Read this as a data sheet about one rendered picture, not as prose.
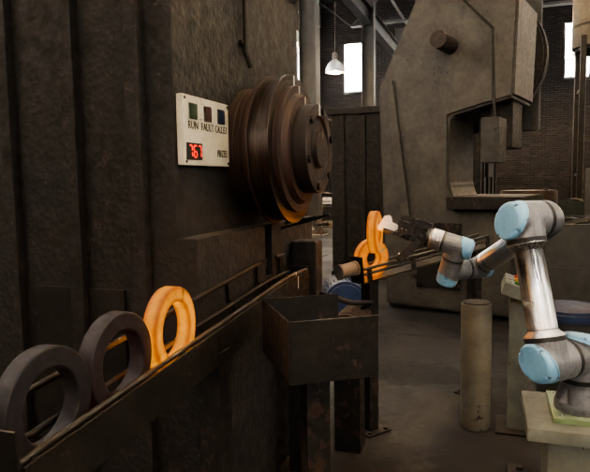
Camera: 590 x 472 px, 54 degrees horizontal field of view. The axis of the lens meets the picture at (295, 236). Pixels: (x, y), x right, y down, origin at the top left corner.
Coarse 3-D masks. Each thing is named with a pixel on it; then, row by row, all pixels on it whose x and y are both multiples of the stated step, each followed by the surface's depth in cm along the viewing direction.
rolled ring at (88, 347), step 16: (96, 320) 104; (112, 320) 104; (128, 320) 109; (96, 336) 101; (112, 336) 104; (128, 336) 113; (144, 336) 114; (80, 352) 100; (96, 352) 100; (144, 352) 114; (96, 368) 100; (128, 368) 114; (144, 368) 114; (96, 384) 100; (96, 400) 101
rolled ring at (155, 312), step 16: (160, 288) 123; (176, 288) 124; (160, 304) 118; (176, 304) 129; (192, 304) 132; (144, 320) 117; (160, 320) 118; (192, 320) 132; (160, 336) 118; (176, 336) 131; (192, 336) 132; (160, 352) 118
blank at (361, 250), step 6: (366, 240) 230; (360, 246) 228; (366, 246) 228; (384, 246) 233; (360, 252) 227; (366, 252) 228; (384, 252) 233; (366, 258) 229; (378, 258) 233; (384, 258) 233; (366, 264) 229; (372, 264) 234; (372, 270) 231; (366, 276) 230
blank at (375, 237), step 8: (368, 216) 209; (376, 216) 209; (368, 224) 208; (376, 224) 209; (368, 232) 207; (376, 232) 209; (368, 240) 208; (376, 240) 209; (368, 248) 210; (376, 248) 210
